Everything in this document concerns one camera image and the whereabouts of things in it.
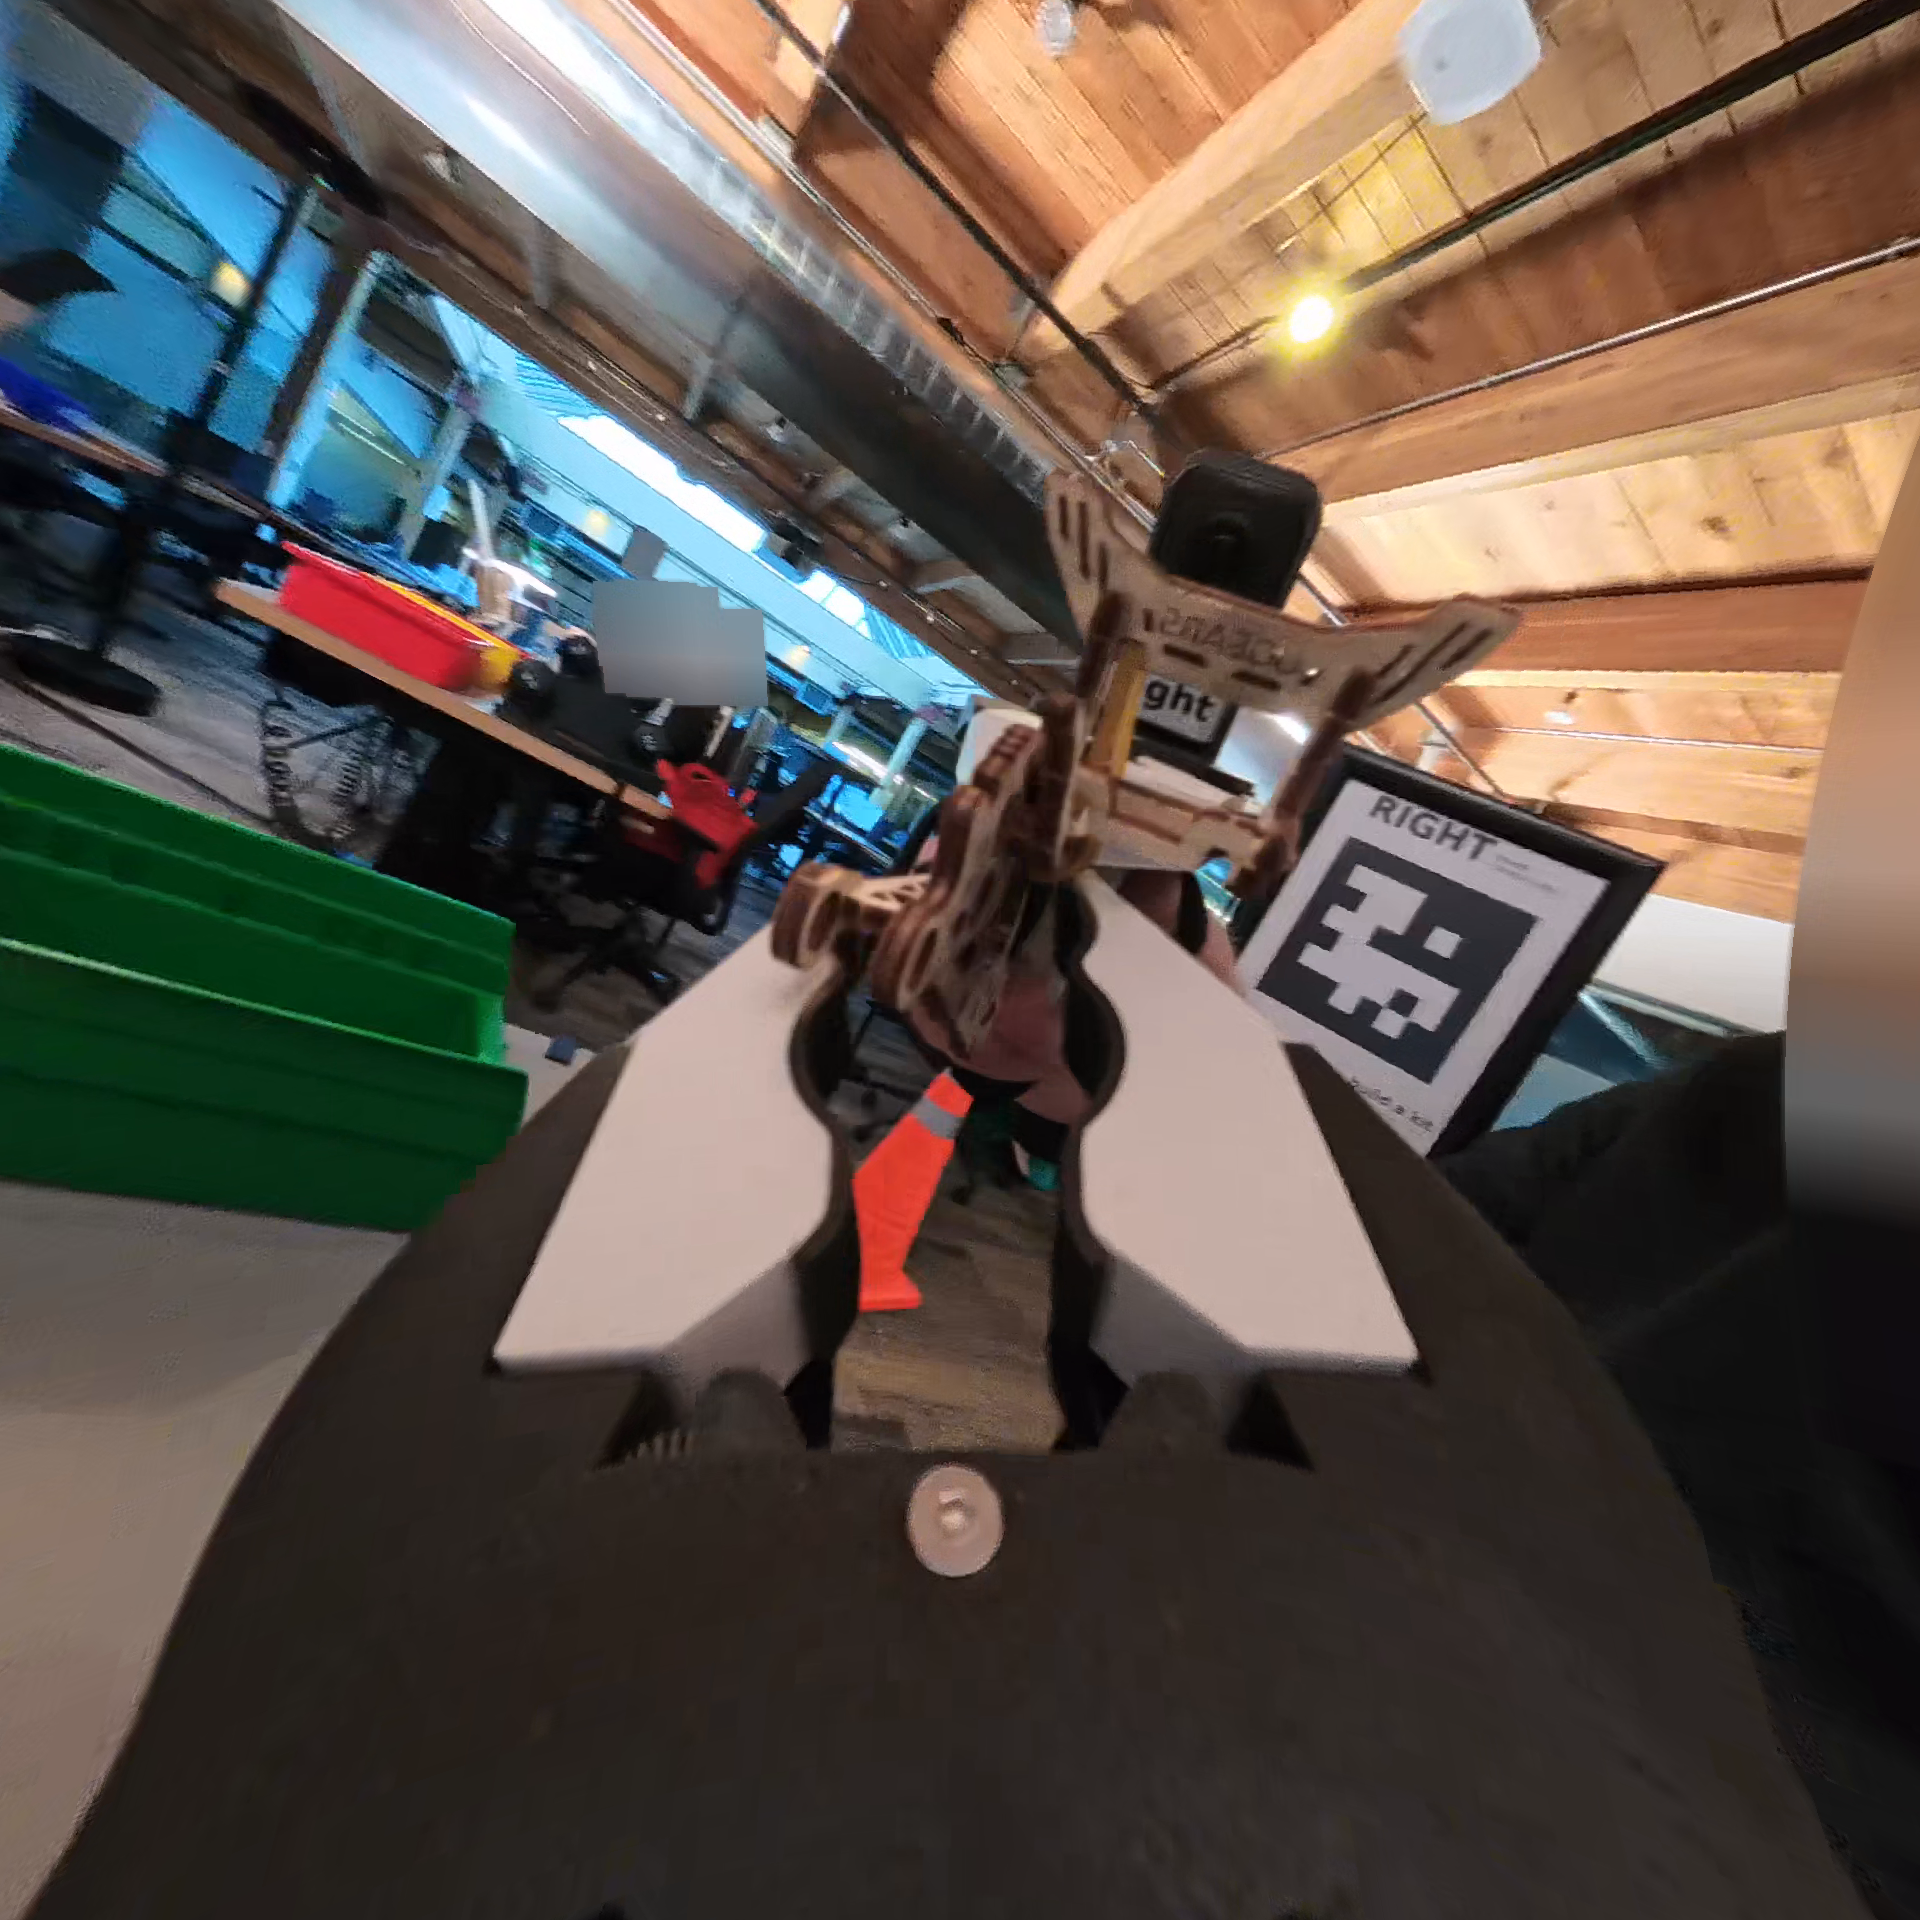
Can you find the red plastic object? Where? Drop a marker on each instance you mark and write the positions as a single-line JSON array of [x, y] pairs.
[[706, 810]]

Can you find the green plastic bin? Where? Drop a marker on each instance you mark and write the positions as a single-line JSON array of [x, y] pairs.
[[225, 1125], [225, 886]]

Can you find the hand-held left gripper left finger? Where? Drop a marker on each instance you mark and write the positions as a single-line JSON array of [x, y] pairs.
[[676, 1184]]

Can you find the orange traffic cone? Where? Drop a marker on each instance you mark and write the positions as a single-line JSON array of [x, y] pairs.
[[902, 1184]]

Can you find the red plastic bin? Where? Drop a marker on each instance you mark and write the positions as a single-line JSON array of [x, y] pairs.
[[390, 622]]

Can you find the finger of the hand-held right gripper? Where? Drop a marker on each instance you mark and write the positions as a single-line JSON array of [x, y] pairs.
[[1003, 740], [1185, 792]]

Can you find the person's right hand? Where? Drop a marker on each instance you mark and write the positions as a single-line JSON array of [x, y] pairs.
[[1020, 1036]]

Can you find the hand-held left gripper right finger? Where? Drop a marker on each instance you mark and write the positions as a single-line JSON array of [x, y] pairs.
[[1244, 1184]]

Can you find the wooden top desk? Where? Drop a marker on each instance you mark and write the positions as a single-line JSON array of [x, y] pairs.
[[452, 713]]

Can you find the white ceiling device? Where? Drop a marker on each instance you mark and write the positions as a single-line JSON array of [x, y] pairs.
[[1470, 61]]

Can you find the round ceiling lamp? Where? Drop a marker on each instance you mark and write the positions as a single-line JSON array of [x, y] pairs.
[[1311, 317]]

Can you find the framed marker sign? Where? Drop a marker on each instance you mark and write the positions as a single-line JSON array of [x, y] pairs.
[[1426, 961]]

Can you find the person's right forearm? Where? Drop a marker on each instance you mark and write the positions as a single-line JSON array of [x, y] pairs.
[[1651, 1201]]

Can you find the wooden model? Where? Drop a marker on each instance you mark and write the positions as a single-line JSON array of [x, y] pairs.
[[1214, 647]]

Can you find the silver air duct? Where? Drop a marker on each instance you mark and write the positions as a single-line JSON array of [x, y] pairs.
[[781, 300]]

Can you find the black office chair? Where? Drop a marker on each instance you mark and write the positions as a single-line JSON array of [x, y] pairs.
[[661, 901]]

